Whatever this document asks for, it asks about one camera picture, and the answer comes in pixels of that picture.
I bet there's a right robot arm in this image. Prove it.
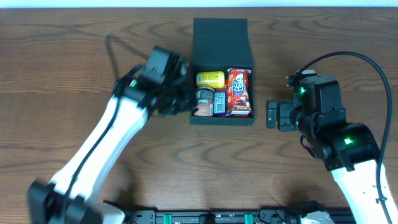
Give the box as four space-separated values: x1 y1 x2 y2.
267 74 397 223

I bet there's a yellow round container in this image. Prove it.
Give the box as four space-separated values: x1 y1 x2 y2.
196 71 225 88

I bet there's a red Hacks candy bag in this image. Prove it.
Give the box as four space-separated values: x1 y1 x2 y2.
215 88 252 118

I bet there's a blue Eclipse gum pack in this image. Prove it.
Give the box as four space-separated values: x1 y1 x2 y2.
213 91 228 117

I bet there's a red Hello Panda box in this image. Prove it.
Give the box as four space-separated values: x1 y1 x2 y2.
227 68 252 116

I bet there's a black gift box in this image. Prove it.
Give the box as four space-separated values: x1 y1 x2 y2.
190 18 255 126

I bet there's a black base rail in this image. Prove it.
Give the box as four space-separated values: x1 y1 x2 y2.
102 200 355 224

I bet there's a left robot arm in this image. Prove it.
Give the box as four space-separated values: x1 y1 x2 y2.
27 47 197 224

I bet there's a red Pringles can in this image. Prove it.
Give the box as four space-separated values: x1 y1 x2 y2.
193 86 215 117

